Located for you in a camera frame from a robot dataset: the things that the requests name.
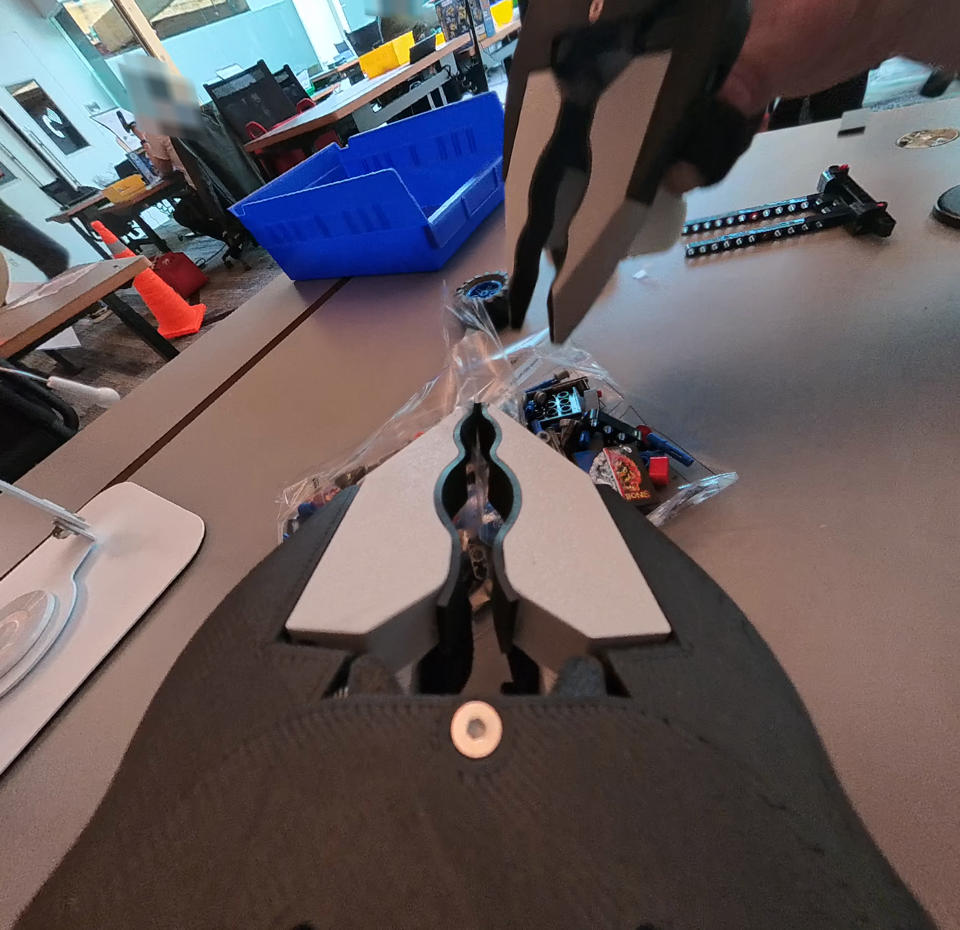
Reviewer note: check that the blue storage bin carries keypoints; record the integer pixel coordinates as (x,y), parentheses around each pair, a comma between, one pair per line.
(337,225)

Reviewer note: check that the black mesh chair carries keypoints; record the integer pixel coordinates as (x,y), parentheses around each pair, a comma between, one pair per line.
(247,94)

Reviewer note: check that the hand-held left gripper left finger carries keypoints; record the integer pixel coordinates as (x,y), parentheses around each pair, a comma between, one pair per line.
(375,562)

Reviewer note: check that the red bag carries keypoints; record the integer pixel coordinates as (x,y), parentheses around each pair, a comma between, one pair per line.
(180,274)

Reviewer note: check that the round desk grommet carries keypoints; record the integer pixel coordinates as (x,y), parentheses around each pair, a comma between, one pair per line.
(926,139)

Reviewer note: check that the black tyre blue hub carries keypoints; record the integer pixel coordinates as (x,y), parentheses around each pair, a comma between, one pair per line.
(480,304)

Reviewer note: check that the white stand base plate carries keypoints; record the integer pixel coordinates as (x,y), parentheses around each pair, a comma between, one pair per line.
(135,540)

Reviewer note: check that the grey desk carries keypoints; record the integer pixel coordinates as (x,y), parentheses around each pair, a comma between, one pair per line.
(787,420)
(187,375)

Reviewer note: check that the red office chair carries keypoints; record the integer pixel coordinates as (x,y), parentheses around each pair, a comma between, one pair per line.
(259,131)

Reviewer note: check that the black monitor stand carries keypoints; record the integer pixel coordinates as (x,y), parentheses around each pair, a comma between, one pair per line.
(949,208)

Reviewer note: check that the small yellow bin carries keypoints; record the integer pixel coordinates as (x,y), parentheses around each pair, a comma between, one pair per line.
(124,189)

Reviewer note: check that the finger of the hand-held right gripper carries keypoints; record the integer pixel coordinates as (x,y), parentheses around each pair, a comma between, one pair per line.
(532,165)
(615,195)

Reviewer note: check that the black chair with jacket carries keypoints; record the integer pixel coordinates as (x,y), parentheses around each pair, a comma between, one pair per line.
(210,187)

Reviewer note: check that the long background table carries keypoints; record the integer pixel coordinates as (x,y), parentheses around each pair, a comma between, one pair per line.
(337,109)

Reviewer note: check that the orange traffic cone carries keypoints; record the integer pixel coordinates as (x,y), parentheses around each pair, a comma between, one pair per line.
(161,300)

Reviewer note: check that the clear bag of toy bricks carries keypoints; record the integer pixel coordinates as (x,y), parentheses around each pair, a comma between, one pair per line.
(570,420)

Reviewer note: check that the black beam assembly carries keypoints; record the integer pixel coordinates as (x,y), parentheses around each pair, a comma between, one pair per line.
(855,206)

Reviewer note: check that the person's right hand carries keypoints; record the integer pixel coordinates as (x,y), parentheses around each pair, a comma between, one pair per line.
(840,22)

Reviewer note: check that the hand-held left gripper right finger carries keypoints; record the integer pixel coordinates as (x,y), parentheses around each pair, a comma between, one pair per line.
(585,562)

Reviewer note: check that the wooden post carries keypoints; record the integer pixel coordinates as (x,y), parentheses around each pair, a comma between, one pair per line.
(135,15)

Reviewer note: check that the low grey table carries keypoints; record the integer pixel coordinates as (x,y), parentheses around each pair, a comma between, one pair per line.
(67,289)

